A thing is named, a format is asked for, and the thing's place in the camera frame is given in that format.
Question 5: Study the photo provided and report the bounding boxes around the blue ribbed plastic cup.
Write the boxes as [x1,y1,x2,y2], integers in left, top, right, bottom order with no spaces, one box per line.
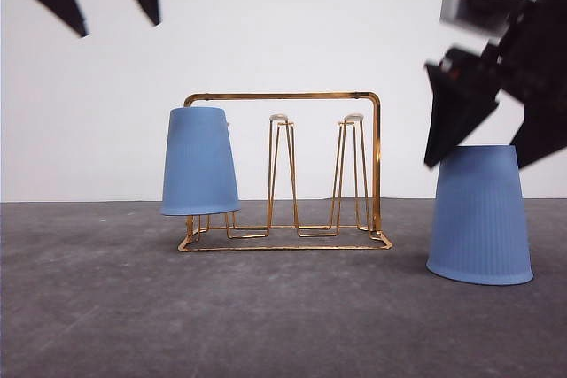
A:
[426,145,534,286]

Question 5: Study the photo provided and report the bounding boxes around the gold wire cup rack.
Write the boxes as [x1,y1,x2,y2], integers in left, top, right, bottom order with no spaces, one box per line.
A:
[178,91,393,253]

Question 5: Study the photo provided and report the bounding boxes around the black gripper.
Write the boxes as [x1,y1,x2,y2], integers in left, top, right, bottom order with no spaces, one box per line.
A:
[423,0,567,169]

